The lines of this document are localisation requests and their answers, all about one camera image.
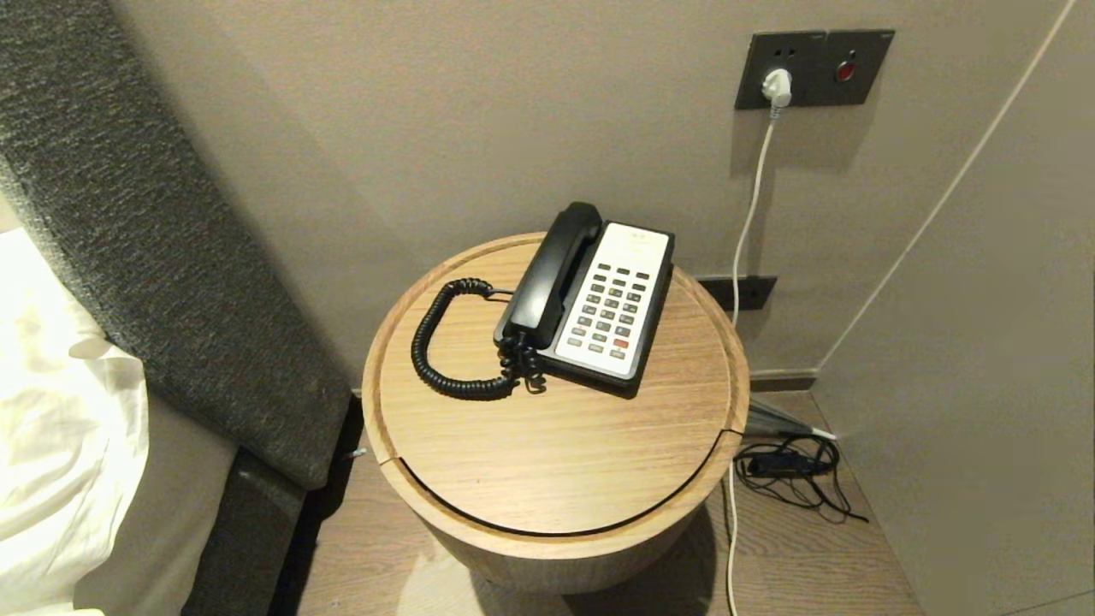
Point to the black telephone handset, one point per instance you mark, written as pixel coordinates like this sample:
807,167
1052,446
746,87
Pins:
547,274

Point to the grey fabric headboard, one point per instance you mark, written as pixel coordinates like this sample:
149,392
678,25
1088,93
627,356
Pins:
171,257

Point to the grey fabric bed frame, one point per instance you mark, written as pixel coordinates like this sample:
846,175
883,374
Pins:
248,539

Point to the white pillow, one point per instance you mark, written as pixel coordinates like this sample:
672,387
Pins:
60,428

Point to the brown skirting board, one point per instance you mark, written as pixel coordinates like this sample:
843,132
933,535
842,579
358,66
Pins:
783,381

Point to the small dark wall socket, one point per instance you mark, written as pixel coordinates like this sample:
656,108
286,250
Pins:
757,293

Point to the transparent folded umbrella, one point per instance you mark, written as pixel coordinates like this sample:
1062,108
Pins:
774,419

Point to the dark switch plate red button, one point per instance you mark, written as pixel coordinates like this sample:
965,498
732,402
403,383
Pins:
868,77

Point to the white power plug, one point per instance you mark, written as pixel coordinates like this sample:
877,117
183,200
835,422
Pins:
777,84

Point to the beige mattress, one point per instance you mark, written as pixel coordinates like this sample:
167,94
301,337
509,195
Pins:
171,513

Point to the round wooden side table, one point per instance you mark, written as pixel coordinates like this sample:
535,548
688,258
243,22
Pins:
556,462

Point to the dark wall socket plate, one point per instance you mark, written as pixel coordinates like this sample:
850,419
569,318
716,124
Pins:
757,51

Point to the black white telephone base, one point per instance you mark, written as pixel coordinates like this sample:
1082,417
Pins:
620,295

